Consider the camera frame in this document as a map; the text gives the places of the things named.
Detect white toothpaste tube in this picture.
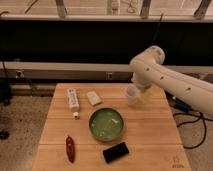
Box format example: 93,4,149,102
67,88,80,119

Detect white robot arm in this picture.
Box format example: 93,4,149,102
129,45,213,115

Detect green ceramic bowl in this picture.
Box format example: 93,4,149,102
89,108,124,142

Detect clear plastic cup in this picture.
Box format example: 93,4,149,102
124,84,140,106

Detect blue power adapter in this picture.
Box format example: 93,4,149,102
172,98,192,112

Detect black smartphone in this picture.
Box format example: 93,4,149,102
103,142,129,163

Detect red chili pepper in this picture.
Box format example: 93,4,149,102
66,136,75,163

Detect black object at left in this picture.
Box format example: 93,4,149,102
0,79,12,106

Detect black floor cables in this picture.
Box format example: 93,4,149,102
175,109,213,150

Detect black hanging cable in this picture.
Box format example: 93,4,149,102
151,13,165,48

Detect grey metal rail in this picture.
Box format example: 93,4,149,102
0,61,213,84

